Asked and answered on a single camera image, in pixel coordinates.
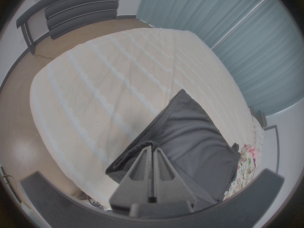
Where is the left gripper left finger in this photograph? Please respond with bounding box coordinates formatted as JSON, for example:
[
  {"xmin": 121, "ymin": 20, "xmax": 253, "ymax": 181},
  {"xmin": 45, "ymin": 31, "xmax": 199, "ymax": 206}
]
[{"xmin": 109, "ymin": 147, "xmax": 152, "ymax": 214}]

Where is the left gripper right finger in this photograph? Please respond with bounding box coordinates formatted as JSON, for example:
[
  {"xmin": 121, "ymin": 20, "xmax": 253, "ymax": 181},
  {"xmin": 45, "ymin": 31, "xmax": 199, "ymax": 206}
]
[{"xmin": 154, "ymin": 149, "xmax": 197, "ymax": 207}]

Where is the black T-shirt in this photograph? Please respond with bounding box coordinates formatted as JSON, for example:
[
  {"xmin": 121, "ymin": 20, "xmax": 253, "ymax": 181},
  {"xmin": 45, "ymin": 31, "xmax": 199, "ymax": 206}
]
[{"xmin": 105, "ymin": 89, "xmax": 241, "ymax": 202}]

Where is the bed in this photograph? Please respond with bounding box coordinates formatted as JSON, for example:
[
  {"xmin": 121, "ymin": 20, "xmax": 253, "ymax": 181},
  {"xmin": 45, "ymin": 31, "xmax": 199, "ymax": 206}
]
[{"xmin": 30, "ymin": 27, "xmax": 278, "ymax": 206}]

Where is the white printed pyjama top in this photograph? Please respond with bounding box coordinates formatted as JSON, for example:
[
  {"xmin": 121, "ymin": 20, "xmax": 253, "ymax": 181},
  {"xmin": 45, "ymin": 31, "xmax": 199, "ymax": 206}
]
[{"xmin": 223, "ymin": 149, "xmax": 262, "ymax": 200}]

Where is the pink garment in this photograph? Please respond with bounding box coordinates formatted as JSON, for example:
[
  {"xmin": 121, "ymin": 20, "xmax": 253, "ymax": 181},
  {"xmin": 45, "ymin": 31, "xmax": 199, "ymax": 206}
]
[{"xmin": 242, "ymin": 143, "xmax": 258, "ymax": 168}]

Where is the grey bedside table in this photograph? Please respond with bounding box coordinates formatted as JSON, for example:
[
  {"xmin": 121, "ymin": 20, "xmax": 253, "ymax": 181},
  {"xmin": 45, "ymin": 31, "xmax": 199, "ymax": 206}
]
[{"xmin": 248, "ymin": 105, "xmax": 267, "ymax": 128}]

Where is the blue-green curtain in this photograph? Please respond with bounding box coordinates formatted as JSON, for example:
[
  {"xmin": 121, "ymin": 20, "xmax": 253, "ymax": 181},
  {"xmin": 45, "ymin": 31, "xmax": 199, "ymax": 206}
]
[
  {"xmin": 138, "ymin": 0, "xmax": 272, "ymax": 49},
  {"xmin": 211, "ymin": 0, "xmax": 301, "ymax": 114}
]

